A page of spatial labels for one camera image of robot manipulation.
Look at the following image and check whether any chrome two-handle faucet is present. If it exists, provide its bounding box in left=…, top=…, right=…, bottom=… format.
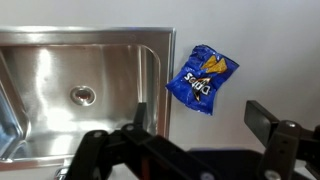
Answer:
left=54, top=166, right=71, bottom=180

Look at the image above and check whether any round metal sink drain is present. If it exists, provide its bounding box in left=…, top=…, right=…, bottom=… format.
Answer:
left=69, top=85, right=97, bottom=107

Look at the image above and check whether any stainless steel sink basin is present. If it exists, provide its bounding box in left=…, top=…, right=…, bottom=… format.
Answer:
left=0, top=26, right=177, bottom=171

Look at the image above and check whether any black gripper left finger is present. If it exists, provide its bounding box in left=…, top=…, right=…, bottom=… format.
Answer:
left=64, top=101, right=223, bottom=180

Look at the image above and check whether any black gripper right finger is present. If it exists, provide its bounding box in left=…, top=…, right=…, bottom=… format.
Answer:
left=244, top=99, right=320, bottom=180

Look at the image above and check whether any blue Doritos chip packet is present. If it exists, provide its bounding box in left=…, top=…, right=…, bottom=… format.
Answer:
left=165, top=44, right=240, bottom=116

